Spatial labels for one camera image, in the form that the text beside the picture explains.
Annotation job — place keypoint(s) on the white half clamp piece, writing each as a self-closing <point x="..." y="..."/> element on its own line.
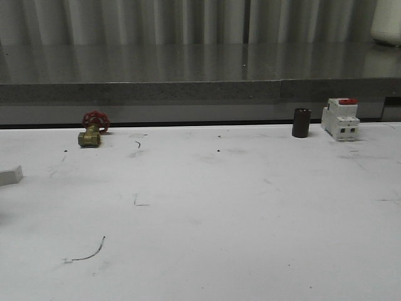
<point x="11" y="176"/>

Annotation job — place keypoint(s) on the dark cylindrical pipe coupling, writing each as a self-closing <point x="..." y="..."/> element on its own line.
<point x="301" y="122"/>

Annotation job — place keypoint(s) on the brass valve red handwheel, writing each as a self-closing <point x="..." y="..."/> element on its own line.
<point x="95" y="124"/>

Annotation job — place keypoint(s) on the grey stone counter shelf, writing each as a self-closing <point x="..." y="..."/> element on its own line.
<point x="195" y="84"/>

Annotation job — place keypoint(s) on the white container on counter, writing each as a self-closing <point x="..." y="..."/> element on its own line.
<point x="386" y="22"/>

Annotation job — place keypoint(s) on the white circuit breaker red switch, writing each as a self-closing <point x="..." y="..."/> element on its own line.
<point x="339" y="119"/>

